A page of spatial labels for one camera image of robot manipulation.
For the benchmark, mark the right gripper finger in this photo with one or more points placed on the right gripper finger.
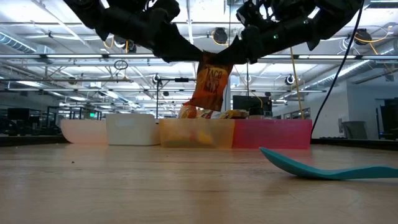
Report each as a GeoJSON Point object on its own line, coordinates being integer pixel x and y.
{"type": "Point", "coordinates": [242, 49]}

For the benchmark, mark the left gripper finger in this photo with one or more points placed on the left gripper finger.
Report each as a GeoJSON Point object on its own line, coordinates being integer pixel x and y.
{"type": "Point", "coordinates": [177, 49]}

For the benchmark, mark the taco mix packet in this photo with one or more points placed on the taco mix packet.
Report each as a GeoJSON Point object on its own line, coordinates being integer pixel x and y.
{"type": "Point", "coordinates": [210, 87]}

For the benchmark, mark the purple label spice bottle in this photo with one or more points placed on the purple label spice bottle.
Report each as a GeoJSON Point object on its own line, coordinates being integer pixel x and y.
{"type": "Point", "coordinates": [256, 111]}

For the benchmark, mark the orange ramen pack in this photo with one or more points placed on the orange ramen pack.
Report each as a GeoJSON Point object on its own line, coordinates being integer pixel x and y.
{"type": "Point", "coordinates": [186, 112]}

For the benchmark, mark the green and red ramen pack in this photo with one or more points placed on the green and red ramen pack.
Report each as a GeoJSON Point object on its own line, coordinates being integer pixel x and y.
{"type": "Point", "coordinates": [206, 114]}

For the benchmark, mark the teal plastic spoon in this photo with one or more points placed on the teal plastic spoon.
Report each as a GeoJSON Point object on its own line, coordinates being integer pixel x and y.
{"type": "Point", "coordinates": [311, 171]}

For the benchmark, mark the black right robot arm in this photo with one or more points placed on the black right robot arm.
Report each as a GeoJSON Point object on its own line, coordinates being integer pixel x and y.
{"type": "Point", "coordinates": [335, 15]}

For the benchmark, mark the small black ceiling reel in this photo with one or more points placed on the small black ceiling reel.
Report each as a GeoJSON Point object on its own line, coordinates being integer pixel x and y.
{"type": "Point", "coordinates": [289, 80]}
{"type": "Point", "coordinates": [156, 79]}

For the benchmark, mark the white building column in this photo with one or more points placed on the white building column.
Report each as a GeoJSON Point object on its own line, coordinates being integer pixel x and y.
{"type": "Point", "coordinates": [227, 93]}

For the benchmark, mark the black monitor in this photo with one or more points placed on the black monitor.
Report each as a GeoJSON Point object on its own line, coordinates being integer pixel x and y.
{"type": "Point", "coordinates": [248, 102]}
{"type": "Point", "coordinates": [388, 118]}

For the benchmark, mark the orange plastic bin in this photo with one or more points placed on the orange plastic bin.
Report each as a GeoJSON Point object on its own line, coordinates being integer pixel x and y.
{"type": "Point", "coordinates": [196, 132]}

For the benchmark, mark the pink plastic bin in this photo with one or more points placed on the pink plastic bin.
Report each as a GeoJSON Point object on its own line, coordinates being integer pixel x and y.
{"type": "Point", "coordinates": [270, 133]}

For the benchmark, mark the white plastic bin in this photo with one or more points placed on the white plastic bin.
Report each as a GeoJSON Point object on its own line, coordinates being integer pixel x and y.
{"type": "Point", "coordinates": [132, 129]}

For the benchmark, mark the pink translucent bowl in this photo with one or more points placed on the pink translucent bowl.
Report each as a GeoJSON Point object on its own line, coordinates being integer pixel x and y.
{"type": "Point", "coordinates": [84, 130]}

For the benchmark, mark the grey chair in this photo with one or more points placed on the grey chair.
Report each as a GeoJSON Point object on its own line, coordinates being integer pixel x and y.
{"type": "Point", "coordinates": [354, 130]}

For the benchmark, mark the black metal rig frame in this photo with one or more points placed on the black metal rig frame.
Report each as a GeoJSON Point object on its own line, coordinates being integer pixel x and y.
{"type": "Point", "coordinates": [181, 80]}

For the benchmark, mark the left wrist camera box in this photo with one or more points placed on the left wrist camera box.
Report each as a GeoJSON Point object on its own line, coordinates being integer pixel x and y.
{"type": "Point", "coordinates": [163, 7]}

